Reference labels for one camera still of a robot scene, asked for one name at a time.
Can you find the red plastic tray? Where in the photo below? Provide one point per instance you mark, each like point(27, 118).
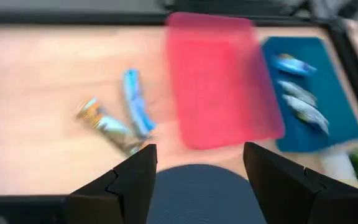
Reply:
point(219, 84)

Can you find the blue plastic tray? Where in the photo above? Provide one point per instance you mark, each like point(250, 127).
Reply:
point(334, 93)

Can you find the brown clear wrapper granola bar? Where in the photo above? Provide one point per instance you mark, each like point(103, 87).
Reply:
point(110, 126)

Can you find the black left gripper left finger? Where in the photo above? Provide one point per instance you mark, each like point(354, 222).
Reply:
point(129, 193)

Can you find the blue green wrapper granola bar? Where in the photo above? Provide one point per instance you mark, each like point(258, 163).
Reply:
point(294, 65)

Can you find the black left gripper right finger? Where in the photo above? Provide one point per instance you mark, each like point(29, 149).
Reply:
point(291, 196)

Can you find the round dark grey mat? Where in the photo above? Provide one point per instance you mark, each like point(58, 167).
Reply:
point(204, 196)

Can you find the silver wrapper granola bar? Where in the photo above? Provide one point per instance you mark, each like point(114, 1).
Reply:
point(297, 92)
point(306, 113)

